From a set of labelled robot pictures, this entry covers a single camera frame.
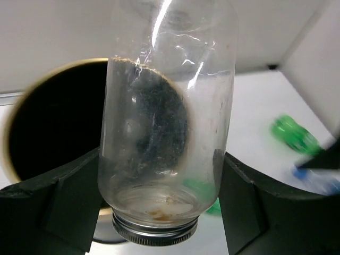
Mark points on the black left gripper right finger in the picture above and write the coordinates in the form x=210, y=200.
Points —
x=264, y=216

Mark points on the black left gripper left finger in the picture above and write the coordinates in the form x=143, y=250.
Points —
x=53, y=213

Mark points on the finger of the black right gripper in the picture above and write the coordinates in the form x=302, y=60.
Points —
x=327, y=159

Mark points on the green bottle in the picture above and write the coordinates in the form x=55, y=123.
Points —
x=205, y=192
x=288, y=131

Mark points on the clear jar with metal lid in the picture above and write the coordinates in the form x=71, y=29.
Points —
x=193, y=43

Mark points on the dark blue gold-rimmed bin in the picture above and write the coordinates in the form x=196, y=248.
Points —
x=59, y=118

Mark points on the blue capped bottle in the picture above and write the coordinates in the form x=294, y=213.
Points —
x=319, y=181

